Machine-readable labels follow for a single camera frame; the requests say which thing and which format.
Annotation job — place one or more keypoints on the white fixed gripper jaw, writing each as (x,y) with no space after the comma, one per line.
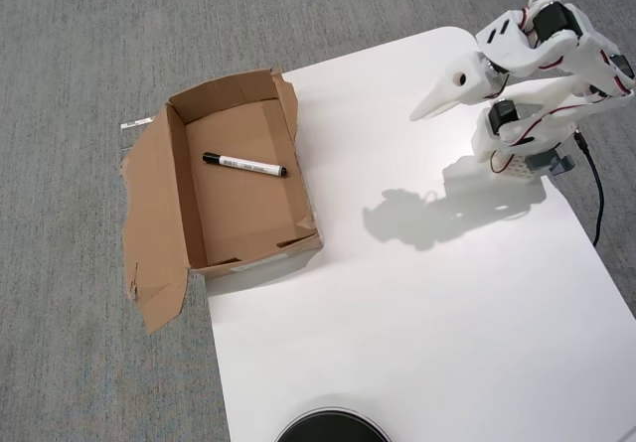
(432,102)

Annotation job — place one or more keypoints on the grey table clamp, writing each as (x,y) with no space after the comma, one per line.
(546,163)

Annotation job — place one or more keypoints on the black and white marker pen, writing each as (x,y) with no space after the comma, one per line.
(243,165)

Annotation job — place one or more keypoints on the black round disc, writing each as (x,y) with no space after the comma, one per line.
(330,424)

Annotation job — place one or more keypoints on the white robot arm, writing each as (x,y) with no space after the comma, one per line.
(509,50)

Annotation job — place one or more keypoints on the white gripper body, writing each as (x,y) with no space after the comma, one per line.
(459,82)

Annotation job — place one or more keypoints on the open brown cardboard box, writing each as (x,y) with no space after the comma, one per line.
(238,223)

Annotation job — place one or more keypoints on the white paper label strip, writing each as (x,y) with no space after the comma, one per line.
(134,124)

